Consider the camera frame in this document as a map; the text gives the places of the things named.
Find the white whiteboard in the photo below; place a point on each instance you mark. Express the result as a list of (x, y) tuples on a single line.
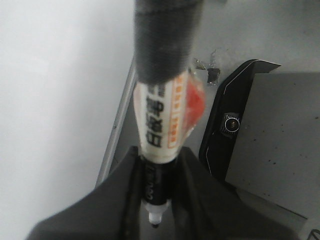
[(63, 66)]

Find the whiteboard marker with label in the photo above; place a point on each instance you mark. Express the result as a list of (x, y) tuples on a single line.
[(168, 98)]

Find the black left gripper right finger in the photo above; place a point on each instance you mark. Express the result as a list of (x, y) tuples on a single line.
[(203, 209)]

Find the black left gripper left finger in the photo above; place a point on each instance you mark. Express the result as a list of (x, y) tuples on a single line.
[(110, 212)]

